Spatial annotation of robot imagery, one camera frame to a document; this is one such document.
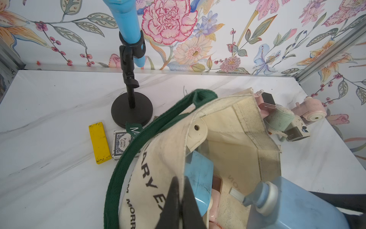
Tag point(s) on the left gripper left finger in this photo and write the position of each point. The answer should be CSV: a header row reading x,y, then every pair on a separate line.
x,y
169,218

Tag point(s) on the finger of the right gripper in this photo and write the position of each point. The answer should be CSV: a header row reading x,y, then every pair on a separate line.
x,y
354,202

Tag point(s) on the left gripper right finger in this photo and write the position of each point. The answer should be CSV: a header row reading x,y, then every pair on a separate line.
x,y
191,216

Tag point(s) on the light blue pencil sharpener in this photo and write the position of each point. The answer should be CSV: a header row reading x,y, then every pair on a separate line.
x,y
199,170

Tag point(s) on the blue cube pencil sharpener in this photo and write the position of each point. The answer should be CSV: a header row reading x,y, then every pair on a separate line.
x,y
281,204

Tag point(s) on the cream green tote bag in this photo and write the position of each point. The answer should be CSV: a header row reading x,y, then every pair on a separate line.
x,y
242,153

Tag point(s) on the pink round pencil sharpener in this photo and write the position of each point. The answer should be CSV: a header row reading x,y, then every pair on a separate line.
x,y
310,110

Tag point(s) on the mint green pencil sharpener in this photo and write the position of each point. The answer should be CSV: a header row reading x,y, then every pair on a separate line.
x,y
279,120

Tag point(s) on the small pink pencil sharpener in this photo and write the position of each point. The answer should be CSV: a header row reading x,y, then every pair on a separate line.
x,y
265,103

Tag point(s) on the pink square pencil sharpener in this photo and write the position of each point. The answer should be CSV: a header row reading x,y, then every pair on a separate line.
x,y
216,196

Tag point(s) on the cream round pencil sharpener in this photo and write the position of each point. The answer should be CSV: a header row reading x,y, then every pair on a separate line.
x,y
197,134

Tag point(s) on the yellow rectangular block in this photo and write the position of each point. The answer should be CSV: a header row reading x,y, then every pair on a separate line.
x,y
99,143

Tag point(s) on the blue playing card box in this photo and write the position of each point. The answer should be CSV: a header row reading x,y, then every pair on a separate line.
x,y
121,140

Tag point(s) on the black microphone stand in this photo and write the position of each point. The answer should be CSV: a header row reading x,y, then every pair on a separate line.
x,y
131,107

